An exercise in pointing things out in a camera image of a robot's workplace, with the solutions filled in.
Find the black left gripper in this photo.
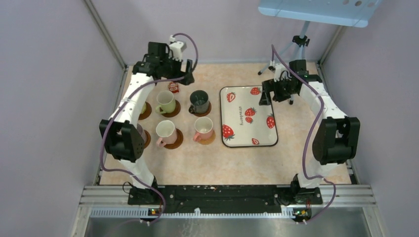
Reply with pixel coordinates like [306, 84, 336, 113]
[160, 53, 194, 85]

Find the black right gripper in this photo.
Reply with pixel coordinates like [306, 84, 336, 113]
[258, 77, 296, 106]

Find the dark green mug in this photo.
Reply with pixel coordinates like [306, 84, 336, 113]
[189, 90, 210, 114]

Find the light green mug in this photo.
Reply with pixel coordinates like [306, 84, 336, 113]
[156, 90, 176, 114]

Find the white strawberry tray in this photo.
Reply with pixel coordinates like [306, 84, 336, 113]
[219, 85, 279, 148]

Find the dark brown round coaster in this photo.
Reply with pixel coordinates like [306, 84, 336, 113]
[162, 100, 181, 118]

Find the dark brown wooden coaster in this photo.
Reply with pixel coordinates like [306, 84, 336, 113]
[189, 102, 211, 117]

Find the brown wooden round coaster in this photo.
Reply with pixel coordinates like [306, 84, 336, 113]
[138, 102, 152, 120]

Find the pale pink mug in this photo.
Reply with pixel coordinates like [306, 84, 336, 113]
[156, 120, 177, 147]

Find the woven rattan coaster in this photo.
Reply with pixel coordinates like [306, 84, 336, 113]
[198, 131, 216, 145]

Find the purple mug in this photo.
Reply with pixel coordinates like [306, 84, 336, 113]
[136, 124, 148, 143]

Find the yellow-green mug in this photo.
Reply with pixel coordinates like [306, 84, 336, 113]
[140, 102, 147, 115]

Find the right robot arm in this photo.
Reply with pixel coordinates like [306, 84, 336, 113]
[259, 60, 361, 203]

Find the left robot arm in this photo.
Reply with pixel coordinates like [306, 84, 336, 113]
[99, 39, 195, 204]

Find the red snack packet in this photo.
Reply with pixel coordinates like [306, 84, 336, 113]
[168, 81, 180, 94]

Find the light blue tripod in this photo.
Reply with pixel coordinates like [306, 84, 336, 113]
[257, 21, 310, 105]

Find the light blue panel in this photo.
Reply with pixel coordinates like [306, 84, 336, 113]
[258, 0, 382, 28]

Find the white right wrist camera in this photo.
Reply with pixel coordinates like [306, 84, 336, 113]
[268, 60, 291, 82]

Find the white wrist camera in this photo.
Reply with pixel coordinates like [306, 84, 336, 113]
[268, 60, 291, 82]
[169, 35, 187, 62]

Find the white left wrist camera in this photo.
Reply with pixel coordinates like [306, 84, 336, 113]
[169, 35, 187, 62]

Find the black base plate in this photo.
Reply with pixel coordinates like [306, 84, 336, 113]
[127, 182, 323, 214]

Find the aluminium frame rail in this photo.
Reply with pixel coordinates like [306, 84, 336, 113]
[71, 184, 389, 237]

